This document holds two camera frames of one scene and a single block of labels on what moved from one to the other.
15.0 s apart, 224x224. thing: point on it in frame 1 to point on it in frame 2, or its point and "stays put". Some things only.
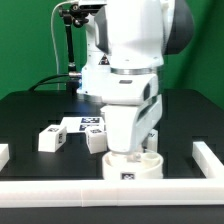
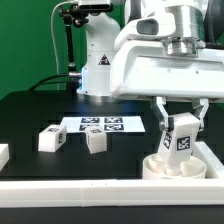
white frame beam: [187, 192] stays put
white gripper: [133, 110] to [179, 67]
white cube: [96, 140] stays put
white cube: [52, 138] stays put
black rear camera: [91, 8] stays put
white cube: [153, 140] to [178, 145]
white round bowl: [140, 165] to [153, 167]
